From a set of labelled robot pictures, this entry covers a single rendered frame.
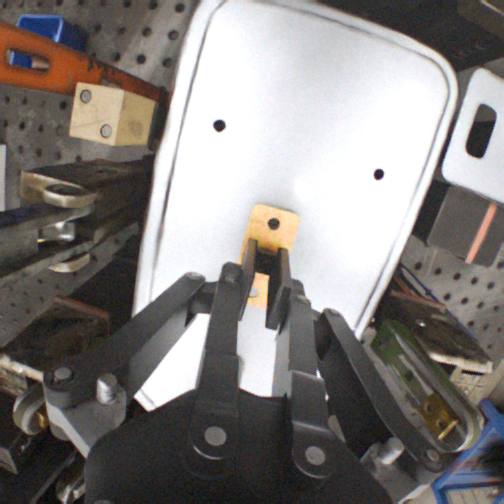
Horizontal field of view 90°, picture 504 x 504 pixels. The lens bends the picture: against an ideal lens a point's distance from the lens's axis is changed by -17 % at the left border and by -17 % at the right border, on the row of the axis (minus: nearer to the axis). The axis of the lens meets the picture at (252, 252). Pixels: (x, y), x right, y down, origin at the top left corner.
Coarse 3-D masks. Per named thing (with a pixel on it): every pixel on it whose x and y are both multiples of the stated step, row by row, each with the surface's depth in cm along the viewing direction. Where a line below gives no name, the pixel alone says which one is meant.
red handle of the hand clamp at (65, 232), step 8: (56, 224) 18; (64, 224) 18; (72, 224) 18; (40, 232) 18; (48, 232) 18; (56, 232) 18; (64, 232) 18; (72, 232) 19; (56, 240) 18; (64, 240) 19; (72, 240) 19
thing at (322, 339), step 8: (296, 280) 20; (296, 288) 19; (312, 312) 16; (320, 312) 17; (280, 320) 17; (320, 320) 16; (320, 328) 16; (320, 336) 16; (328, 336) 16; (320, 344) 16; (328, 344) 16
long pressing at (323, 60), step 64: (256, 0) 19; (192, 64) 20; (256, 64) 20; (320, 64) 20; (384, 64) 20; (448, 64) 19; (192, 128) 22; (256, 128) 22; (320, 128) 22; (384, 128) 21; (448, 128) 21; (192, 192) 24; (256, 192) 24; (320, 192) 23; (384, 192) 23; (192, 256) 26; (320, 256) 25; (384, 256) 25; (256, 320) 28; (192, 384) 31; (256, 384) 30
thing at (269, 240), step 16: (256, 208) 23; (272, 208) 23; (256, 224) 23; (288, 224) 23; (272, 240) 23; (288, 240) 23; (240, 256) 24; (272, 256) 23; (256, 272) 23; (256, 304) 25
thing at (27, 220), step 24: (0, 216) 14; (24, 216) 15; (48, 216) 16; (72, 216) 18; (0, 240) 13; (24, 240) 16; (48, 240) 19; (0, 264) 14; (24, 264) 15; (48, 264) 17; (0, 288) 14
